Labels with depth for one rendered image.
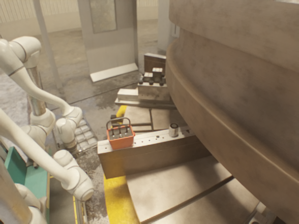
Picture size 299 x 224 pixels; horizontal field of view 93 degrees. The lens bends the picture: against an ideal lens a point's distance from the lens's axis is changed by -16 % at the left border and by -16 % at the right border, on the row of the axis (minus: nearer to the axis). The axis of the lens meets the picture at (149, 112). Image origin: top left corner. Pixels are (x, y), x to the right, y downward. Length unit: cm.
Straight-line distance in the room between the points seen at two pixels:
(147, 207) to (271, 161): 100
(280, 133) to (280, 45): 43
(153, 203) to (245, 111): 101
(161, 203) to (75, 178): 88
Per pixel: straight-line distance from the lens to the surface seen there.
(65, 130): 113
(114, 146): 131
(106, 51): 417
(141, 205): 150
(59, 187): 174
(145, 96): 230
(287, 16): 73
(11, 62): 105
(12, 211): 75
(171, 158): 160
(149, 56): 340
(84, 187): 82
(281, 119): 94
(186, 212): 150
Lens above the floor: 169
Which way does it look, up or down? 36 degrees down
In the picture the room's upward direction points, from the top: straight up
